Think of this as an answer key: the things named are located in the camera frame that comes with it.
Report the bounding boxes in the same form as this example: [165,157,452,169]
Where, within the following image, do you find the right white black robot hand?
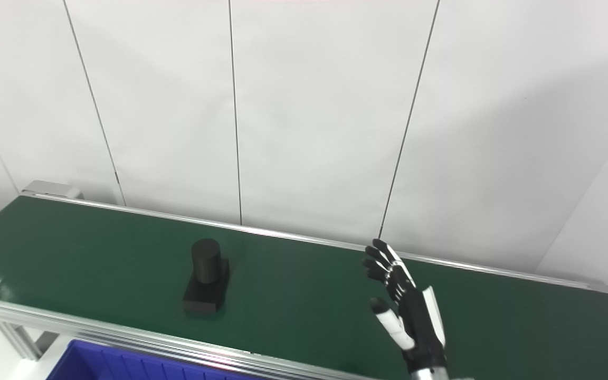
[362,239,448,373]

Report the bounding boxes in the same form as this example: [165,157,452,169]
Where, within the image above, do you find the black cylinder block part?
[182,239,231,317]

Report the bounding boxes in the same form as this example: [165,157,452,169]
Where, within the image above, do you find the green conveyor belt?
[0,193,608,380]

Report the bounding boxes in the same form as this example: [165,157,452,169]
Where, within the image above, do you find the blue plastic bin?
[46,339,262,380]

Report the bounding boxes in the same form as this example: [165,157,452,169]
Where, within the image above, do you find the grey conveyor motor housing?
[21,180,84,201]

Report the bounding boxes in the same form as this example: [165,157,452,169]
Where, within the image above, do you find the aluminium conveyor leg frame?
[0,318,60,362]

